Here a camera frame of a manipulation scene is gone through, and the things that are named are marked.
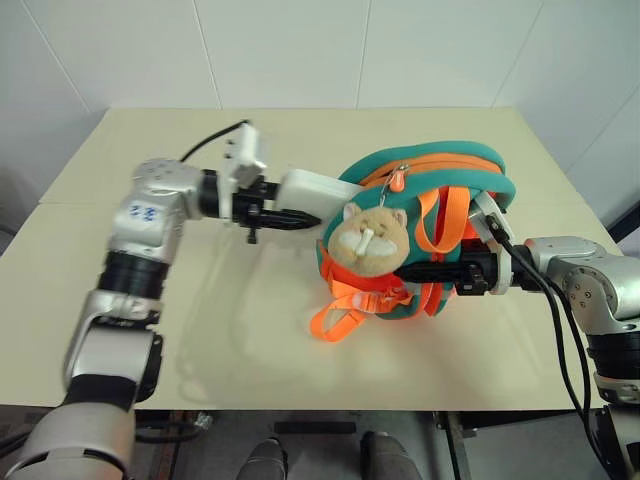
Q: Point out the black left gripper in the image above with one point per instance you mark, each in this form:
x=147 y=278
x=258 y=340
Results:
x=250 y=202

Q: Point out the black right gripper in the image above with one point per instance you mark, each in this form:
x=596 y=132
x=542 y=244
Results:
x=475 y=275

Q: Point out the white box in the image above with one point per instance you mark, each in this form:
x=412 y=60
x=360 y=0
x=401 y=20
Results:
x=315 y=192

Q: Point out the orange and teal backpack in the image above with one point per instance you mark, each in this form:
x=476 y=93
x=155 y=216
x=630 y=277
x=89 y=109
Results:
x=450 y=170

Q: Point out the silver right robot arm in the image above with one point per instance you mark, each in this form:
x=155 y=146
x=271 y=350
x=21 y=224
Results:
x=590 y=280

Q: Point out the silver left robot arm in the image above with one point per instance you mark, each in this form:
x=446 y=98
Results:
x=150 y=210

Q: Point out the dark rounded robot foot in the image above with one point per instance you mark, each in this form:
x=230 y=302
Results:
x=265 y=460
x=387 y=455

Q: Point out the black flat bar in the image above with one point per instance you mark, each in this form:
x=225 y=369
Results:
x=315 y=428

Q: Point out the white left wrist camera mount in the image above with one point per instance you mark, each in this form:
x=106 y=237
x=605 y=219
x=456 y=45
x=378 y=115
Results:
x=247 y=150

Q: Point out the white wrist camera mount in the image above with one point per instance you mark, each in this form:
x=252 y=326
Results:
x=482 y=205
x=247 y=150

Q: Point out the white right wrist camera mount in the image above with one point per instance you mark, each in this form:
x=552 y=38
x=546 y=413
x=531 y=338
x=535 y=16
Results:
x=482 y=205

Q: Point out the dark metal table frame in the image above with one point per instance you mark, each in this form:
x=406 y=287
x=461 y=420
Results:
x=457 y=445

